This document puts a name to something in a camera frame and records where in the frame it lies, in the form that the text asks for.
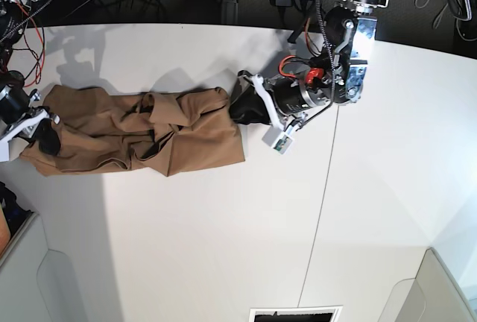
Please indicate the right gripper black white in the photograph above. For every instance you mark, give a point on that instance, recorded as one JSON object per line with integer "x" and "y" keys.
{"x": 33, "y": 124}

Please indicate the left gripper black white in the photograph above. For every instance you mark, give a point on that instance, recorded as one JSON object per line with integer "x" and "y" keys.
{"x": 273, "y": 101}

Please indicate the tan t-shirt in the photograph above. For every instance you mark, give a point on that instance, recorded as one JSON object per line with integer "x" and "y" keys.
{"x": 168, "y": 132}

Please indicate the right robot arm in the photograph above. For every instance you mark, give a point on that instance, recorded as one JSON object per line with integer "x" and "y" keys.
{"x": 16, "y": 16}

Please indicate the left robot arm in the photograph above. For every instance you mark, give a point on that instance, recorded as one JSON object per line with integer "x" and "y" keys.
{"x": 339, "y": 35}

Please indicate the aluminium table leg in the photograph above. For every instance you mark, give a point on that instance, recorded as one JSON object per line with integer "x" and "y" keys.
{"x": 229, "y": 12}

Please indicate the grey chair left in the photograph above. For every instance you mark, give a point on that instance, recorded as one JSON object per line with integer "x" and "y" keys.
{"x": 42, "y": 283}

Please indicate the grey chair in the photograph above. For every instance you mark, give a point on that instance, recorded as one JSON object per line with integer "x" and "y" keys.
{"x": 42, "y": 283}
{"x": 432, "y": 295}

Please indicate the grey chair right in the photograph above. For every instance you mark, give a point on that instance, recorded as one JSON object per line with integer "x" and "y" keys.
{"x": 432, "y": 295}

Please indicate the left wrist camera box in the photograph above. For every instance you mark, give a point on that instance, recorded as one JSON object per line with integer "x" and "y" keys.
{"x": 277, "y": 139}

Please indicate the white floor vent frame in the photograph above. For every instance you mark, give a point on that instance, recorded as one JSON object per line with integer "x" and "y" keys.
{"x": 312, "y": 314}

